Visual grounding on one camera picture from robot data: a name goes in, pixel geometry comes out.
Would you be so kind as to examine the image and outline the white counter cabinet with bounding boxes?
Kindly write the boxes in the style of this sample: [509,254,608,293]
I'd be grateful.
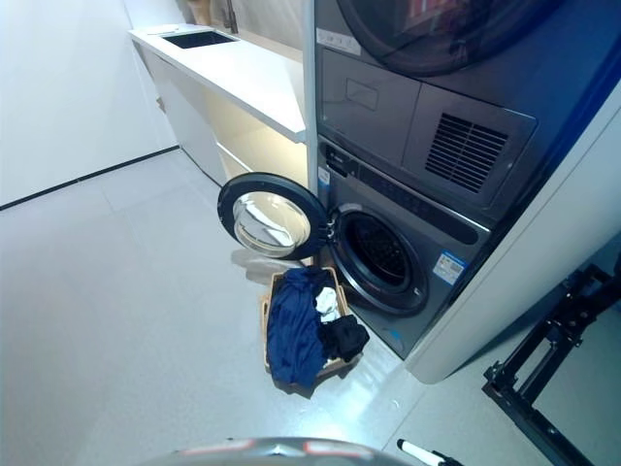
[128,26,311,189]

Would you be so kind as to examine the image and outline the white dryer sticker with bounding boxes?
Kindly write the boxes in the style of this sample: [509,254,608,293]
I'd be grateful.
[314,26,361,55]

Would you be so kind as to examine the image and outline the grey front-load washing machine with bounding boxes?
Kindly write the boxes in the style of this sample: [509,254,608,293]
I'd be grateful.
[317,135,492,361]

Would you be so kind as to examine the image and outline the grey stacked dryer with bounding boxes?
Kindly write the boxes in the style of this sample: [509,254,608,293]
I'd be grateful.
[312,0,621,220]

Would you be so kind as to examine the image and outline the wicker laundry basket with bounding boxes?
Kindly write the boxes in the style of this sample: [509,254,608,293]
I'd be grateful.
[259,265,364,381]

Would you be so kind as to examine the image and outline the dark rectangular sink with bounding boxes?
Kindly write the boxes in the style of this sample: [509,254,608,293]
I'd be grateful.
[159,28,241,50]

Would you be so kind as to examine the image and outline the round washing machine door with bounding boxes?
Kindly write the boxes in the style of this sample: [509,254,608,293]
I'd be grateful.
[216,172,337,262]

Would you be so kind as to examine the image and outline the blue white energy label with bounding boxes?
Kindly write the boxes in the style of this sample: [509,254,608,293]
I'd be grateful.
[434,250,469,288]

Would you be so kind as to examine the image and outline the black metal frame stand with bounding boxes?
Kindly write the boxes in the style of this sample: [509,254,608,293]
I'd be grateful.
[481,264,621,466]

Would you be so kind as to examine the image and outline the black garment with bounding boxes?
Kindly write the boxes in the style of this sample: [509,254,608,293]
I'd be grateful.
[317,314,372,363]

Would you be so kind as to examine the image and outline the white appliance cabinet housing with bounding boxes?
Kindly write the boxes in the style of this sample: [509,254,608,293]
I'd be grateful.
[405,110,621,385]

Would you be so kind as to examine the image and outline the silver robot torso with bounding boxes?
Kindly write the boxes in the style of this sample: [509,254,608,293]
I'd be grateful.
[159,435,385,466]

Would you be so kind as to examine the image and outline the blue garment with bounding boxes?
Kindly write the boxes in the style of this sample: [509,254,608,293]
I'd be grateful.
[265,267,337,389]

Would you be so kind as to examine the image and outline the white garment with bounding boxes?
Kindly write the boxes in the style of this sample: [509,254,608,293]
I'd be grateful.
[312,285,341,323]

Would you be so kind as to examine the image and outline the dark metal faucet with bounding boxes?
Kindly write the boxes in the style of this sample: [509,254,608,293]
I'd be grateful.
[222,0,242,33]

